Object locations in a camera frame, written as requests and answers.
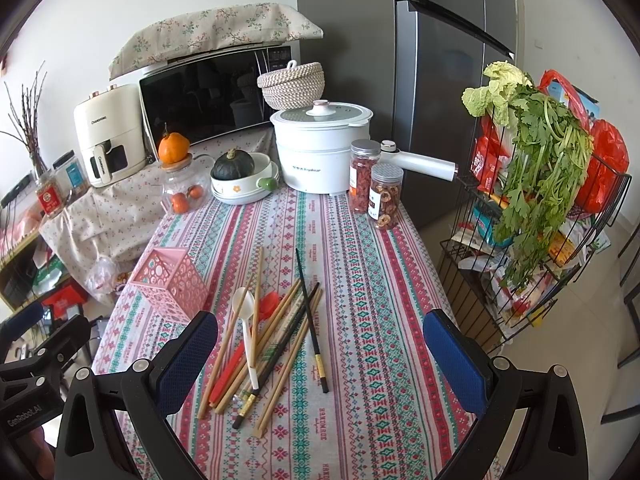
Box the leafy green vegetables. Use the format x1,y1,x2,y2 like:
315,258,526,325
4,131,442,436
494,86,593,287

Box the jar of dried fruit rings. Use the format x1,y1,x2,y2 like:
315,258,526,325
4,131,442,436
368,162,404,230

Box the floral side table cloth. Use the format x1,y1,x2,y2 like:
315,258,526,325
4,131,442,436
38,127,279,306

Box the white electric cooking pot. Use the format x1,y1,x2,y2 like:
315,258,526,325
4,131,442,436
269,98,459,196

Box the orange fruit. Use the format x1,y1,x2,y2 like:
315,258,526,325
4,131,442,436
157,128,191,165

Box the cream air fryer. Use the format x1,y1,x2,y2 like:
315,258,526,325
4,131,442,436
74,84,148,188

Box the black wire rack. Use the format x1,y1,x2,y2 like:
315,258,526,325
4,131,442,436
439,92,631,351

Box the glass jar with tomatoes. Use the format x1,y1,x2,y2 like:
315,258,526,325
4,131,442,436
160,153,212,214

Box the dark green squash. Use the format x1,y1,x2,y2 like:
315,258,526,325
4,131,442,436
210,148,255,181

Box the glass jar red label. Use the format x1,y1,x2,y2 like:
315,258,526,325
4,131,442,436
36,170,64,217

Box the floral microwave cover cloth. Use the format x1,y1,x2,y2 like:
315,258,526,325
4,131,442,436
110,2,323,80

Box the long bamboo chopstick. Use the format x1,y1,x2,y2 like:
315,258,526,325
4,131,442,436
247,246,264,370

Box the dried branches vase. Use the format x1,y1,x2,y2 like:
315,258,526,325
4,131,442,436
1,63,48,180

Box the patterned tablecloth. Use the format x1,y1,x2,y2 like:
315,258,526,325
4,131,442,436
91,185,504,480

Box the white plastic spoon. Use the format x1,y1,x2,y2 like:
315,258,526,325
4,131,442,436
232,287,259,390

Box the jar of red dried fruit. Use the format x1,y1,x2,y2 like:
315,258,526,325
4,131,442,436
348,139,381,214

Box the red plastic bag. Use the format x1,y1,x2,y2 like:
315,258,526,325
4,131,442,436
538,70,629,214

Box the glass jar blue label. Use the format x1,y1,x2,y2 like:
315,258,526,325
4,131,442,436
53,150,90,202

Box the woven lidded basket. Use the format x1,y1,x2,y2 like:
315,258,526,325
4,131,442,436
257,60,326,110

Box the grey refrigerator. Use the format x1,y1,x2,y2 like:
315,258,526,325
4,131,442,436
294,0,519,231

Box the white ceramic casserole dish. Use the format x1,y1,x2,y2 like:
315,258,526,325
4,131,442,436
210,153,280,206

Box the black chopstick gold band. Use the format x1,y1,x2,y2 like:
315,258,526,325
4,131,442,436
295,247,330,394

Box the black microwave oven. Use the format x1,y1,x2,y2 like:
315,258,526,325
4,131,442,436
139,44,292,153

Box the pink perforated utensil holder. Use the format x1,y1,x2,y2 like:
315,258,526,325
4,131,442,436
131,248,208,324

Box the pale cabbage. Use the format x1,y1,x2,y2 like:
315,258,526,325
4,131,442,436
461,61,533,127

